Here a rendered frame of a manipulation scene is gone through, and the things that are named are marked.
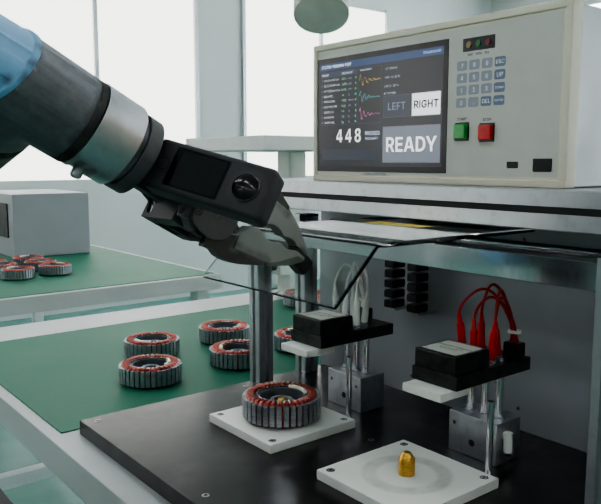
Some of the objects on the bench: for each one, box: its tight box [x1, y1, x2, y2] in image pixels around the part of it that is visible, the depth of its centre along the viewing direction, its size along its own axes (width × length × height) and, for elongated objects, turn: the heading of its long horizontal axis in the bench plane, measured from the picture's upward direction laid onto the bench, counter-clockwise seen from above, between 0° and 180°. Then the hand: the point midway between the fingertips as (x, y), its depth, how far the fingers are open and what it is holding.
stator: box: [242, 381, 321, 429], centre depth 103 cm, size 11×11×4 cm
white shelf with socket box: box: [186, 135, 314, 217], centre depth 197 cm, size 35×37×46 cm
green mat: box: [0, 299, 322, 434], centre depth 158 cm, size 94×61×1 cm
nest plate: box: [209, 406, 355, 454], centre depth 103 cm, size 15×15×1 cm
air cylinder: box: [328, 362, 384, 413], centre depth 112 cm, size 5×8×6 cm
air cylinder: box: [449, 402, 521, 466], centre depth 93 cm, size 5×8×6 cm
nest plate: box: [317, 440, 499, 504], centre depth 84 cm, size 15×15×1 cm
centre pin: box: [398, 450, 415, 477], centre depth 84 cm, size 2×2×3 cm
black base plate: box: [80, 364, 601, 504], centre depth 95 cm, size 47×64×2 cm
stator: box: [118, 354, 182, 389], centre depth 130 cm, size 11×11×4 cm
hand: (299, 252), depth 72 cm, fingers closed, pressing on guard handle
